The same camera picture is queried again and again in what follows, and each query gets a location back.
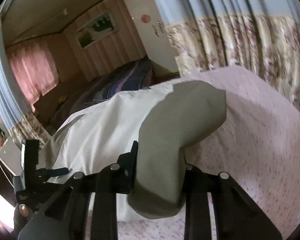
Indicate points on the grey and white jacket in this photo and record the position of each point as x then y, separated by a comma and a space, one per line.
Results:
163, 120

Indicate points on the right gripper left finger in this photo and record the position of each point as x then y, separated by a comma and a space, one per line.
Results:
85, 205

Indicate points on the white wardrobe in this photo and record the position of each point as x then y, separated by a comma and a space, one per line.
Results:
149, 24

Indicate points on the pink window curtain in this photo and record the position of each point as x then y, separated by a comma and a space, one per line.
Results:
34, 69

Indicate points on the blue floral curtain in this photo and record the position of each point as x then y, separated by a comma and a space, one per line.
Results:
15, 111
260, 35

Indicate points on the blue floral curtain left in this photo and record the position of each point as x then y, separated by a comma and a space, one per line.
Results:
15, 111

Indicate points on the pink floral bed sheet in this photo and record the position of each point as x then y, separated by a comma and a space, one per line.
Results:
259, 143

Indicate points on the far bed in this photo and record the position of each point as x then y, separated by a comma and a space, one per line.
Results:
66, 99

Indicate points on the person's hand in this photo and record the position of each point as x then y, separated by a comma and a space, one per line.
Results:
22, 214

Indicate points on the blue floral curtain right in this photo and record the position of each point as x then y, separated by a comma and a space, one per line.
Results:
260, 35

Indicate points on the framed wall picture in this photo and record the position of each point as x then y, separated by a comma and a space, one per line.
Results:
96, 29

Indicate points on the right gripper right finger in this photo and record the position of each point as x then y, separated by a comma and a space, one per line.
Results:
237, 216

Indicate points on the striped blue pink blanket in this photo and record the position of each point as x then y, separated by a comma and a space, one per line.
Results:
132, 76

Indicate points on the white cabinet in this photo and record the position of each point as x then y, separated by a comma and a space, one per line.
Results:
10, 156

